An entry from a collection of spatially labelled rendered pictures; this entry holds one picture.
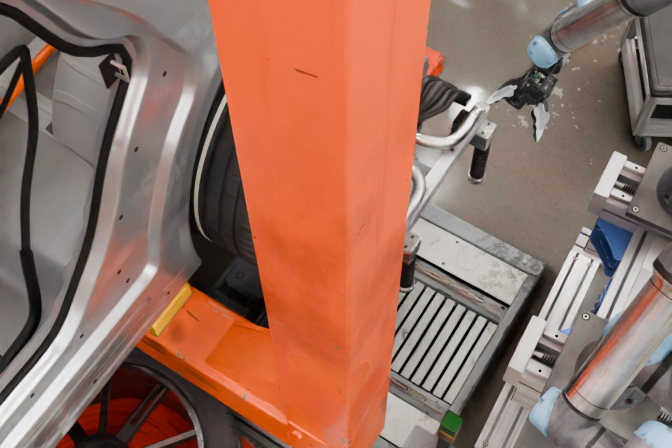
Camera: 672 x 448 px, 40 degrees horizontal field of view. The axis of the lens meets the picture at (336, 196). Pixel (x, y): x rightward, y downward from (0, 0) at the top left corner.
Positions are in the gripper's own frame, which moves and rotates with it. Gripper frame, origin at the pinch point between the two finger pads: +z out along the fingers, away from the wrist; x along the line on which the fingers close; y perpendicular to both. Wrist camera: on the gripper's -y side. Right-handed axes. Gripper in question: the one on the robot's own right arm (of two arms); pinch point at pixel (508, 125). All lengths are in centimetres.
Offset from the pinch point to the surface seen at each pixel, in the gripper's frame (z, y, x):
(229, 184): 54, 8, -46
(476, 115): 11.8, 15.9, -10.0
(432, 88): 12.4, 15.9, -21.3
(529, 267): -2, -67, 40
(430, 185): 31.2, 14.5, -10.5
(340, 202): 76, 96, -29
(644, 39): -85, -52, 33
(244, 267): 47, -72, -33
